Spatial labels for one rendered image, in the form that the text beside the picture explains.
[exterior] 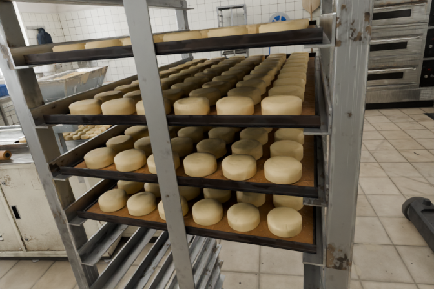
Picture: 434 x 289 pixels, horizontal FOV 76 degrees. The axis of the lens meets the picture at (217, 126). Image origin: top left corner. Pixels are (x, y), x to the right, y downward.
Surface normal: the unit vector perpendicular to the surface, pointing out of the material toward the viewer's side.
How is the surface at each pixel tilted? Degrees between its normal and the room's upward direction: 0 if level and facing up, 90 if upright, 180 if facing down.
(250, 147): 0
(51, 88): 110
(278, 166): 0
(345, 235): 90
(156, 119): 90
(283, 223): 0
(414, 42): 90
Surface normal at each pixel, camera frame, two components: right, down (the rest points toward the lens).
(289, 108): 0.16, 0.32
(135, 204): -0.10, -0.94
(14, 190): -0.09, 0.35
